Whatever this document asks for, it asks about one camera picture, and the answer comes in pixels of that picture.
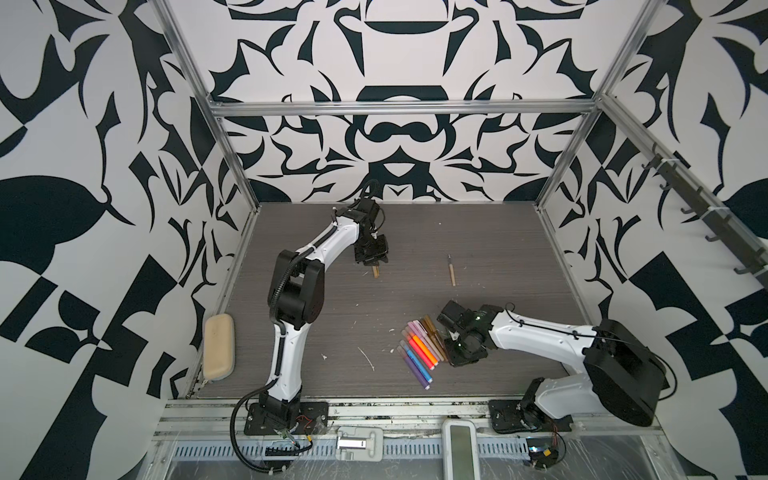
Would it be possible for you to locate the purple marker pen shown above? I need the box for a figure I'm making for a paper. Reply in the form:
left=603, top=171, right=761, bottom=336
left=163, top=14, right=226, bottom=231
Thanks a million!
left=397, top=346, right=430, bottom=390

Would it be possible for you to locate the red marker pen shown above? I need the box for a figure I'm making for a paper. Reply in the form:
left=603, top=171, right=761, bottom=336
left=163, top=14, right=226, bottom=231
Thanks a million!
left=406, top=334, right=435, bottom=370

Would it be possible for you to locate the small circuit board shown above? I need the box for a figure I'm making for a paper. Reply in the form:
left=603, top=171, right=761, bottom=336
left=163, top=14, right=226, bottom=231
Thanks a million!
left=526, top=434, right=567, bottom=471

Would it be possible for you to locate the aluminium frame crossbar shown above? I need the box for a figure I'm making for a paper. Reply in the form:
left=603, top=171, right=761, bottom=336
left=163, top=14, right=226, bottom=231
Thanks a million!
left=209, top=99, right=595, bottom=117

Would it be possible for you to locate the lilac marker pen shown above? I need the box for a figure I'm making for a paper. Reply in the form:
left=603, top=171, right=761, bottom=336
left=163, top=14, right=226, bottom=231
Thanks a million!
left=409, top=322, right=442, bottom=363

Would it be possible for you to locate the pink cream marker pen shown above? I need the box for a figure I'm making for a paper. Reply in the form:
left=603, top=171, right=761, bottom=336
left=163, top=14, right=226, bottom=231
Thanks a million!
left=412, top=321, right=445, bottom=361

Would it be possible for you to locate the wall hook rail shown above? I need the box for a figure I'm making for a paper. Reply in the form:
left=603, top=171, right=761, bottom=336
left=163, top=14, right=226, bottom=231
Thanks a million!
left=641, top=143, right=767, bottom=289

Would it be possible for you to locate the black corrugated cable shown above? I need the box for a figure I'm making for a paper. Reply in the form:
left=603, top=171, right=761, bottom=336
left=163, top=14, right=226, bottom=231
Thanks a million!
left=229, top=379, right=314, bottom=475

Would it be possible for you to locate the white handheld device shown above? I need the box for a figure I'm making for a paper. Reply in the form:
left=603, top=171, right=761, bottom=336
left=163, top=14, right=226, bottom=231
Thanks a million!
left=441, top=418, right=480, bottom=480

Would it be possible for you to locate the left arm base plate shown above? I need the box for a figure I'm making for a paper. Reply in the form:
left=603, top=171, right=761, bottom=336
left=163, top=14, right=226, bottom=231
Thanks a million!
left=244, top=399, right=329, bottom=436

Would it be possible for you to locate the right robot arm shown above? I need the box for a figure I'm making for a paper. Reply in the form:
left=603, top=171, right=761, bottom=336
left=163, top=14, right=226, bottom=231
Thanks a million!
left=438, top=301, right=670, bottom=434

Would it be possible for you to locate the orange marker pen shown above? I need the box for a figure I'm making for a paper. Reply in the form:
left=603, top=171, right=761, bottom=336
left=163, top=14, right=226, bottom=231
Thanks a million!
left=409, top=334, right=437, bottom=369

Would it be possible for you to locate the brown pen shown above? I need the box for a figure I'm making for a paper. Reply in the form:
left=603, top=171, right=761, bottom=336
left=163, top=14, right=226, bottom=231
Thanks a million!
left=420, top=315, right=448, bottom=361

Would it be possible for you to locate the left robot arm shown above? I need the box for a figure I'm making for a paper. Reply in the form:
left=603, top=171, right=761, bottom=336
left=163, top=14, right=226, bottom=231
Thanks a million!
left=259, top=197, right=389, bottom=427

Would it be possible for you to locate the beige sponge pad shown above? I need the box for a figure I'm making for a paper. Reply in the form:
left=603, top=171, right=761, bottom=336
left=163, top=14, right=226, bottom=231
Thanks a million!
left=202, top=314, right=236, bottom=382

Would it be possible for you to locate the white latch bracket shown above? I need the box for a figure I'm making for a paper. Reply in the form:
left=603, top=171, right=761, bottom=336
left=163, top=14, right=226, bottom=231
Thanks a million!
left=335, top=426, right=384, bottom=462

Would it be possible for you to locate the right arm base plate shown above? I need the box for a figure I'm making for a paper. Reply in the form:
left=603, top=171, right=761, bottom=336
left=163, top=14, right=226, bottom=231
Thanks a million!
left=488, top=399, right=572, bottom=434

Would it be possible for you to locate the dark tan pen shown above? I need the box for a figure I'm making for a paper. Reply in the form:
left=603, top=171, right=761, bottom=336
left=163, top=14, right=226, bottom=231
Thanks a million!
left=422, top=315, right=444, bottom=348

